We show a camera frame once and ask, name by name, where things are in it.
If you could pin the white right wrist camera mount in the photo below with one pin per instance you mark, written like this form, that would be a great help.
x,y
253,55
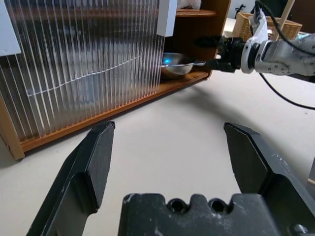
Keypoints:
x,y
258,29

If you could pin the light wooden pole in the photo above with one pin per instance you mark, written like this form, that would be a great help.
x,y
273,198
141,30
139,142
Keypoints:
x,y
287,12

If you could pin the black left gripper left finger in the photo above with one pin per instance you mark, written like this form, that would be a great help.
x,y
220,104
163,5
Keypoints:
x,y
81,177

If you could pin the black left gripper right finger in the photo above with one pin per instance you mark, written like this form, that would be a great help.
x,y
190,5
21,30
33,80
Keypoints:
x,y
248,162

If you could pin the ribbed clear sliding door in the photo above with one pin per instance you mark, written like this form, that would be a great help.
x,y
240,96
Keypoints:
x,y
167,17
7,29

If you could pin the white cloth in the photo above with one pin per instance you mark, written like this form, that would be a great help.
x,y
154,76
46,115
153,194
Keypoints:
x,y
189,3

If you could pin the woven wicker basket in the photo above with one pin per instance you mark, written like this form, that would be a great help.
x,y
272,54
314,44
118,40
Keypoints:
x,y
242,24

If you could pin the brown wooden cabinet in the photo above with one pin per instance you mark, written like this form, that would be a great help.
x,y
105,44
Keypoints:
x,y
194,29

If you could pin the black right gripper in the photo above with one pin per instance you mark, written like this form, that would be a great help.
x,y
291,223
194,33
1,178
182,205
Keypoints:
x,y
231,56

